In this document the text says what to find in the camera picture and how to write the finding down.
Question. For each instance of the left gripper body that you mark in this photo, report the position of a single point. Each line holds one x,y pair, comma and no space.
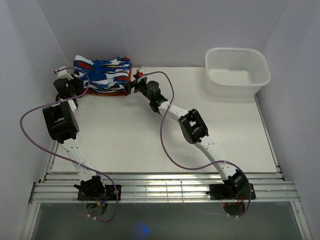
74,86

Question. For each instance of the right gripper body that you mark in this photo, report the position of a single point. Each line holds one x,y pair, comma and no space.
141,87

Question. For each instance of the blue white patterned trousers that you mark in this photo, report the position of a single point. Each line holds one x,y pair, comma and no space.
86,68

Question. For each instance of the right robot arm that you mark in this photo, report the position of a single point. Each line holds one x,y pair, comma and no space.
196,133

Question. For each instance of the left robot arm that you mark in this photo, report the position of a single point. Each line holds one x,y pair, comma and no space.
63,128

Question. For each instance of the orange camouflage folded trousers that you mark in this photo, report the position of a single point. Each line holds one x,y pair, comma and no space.
112,87

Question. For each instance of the white plastic basin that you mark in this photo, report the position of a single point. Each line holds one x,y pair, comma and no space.
235,72

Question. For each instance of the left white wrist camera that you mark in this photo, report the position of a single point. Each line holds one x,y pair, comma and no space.
62,73

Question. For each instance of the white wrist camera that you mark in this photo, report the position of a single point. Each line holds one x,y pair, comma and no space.
140,72
62,73

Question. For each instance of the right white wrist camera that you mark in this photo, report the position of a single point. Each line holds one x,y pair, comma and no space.
140,72

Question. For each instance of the aluminium rail frame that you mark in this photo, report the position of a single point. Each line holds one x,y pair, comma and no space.
57,187

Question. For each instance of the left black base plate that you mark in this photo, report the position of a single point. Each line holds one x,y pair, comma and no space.
110,194

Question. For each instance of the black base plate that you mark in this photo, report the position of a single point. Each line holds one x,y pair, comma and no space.
223,192
110,194

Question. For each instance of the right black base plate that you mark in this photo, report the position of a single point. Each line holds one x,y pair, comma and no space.
223,192

